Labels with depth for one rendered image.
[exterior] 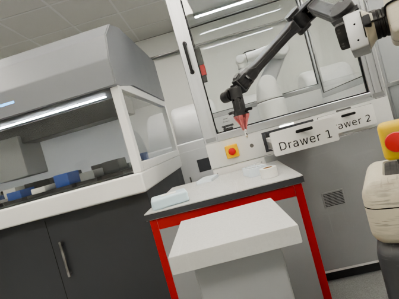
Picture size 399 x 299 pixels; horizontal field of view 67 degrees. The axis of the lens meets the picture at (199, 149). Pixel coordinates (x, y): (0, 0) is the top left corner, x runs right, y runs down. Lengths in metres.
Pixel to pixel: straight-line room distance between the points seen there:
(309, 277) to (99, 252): 1.09
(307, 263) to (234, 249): 0.64
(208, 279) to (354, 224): 1.32
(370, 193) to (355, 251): 1.33
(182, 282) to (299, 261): 0.46
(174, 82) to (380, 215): 4.56
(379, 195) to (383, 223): 0.06
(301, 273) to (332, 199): 0.68
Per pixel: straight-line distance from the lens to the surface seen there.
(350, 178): 1.87
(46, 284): 2.04
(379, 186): 0.67
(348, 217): 1.91
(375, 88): 1.92
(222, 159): 1.74
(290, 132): 1.42
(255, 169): 1.36
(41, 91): 1.78
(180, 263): 0.68
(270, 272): 0.74
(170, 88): 5.03
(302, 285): 1.31
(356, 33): 1.06
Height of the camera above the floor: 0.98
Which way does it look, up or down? 2 degrees down
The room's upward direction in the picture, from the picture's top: 15 degrees counter-clockwise
